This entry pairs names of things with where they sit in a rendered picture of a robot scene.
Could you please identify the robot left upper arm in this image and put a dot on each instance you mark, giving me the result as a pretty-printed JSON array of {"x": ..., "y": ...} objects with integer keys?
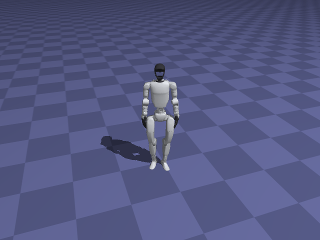
[{"x": 173, "y": 87}]

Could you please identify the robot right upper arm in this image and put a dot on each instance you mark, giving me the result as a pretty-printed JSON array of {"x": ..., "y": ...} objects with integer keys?
[{"x": 146, "y": 87}]

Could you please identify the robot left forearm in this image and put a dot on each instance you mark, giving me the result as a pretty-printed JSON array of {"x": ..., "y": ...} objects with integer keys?
[{"x": 176, "y": 110}]

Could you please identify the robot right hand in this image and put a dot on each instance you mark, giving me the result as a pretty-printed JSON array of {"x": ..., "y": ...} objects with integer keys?
[{"x": 144, "y": 121}]

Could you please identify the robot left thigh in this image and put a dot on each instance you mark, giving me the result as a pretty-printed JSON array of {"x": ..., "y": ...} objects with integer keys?
[{"x": 169, "y": 131}]

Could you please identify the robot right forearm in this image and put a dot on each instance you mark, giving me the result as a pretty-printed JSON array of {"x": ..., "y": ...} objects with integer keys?
[{"x": 144, "y": 110}]

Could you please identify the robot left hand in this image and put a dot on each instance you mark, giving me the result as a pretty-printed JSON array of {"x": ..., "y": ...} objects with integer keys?
[{"x": 176, "y": 121}]

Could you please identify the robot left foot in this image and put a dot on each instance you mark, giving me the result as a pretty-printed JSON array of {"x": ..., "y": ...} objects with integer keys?
[{"x": 165, "y": 165}]

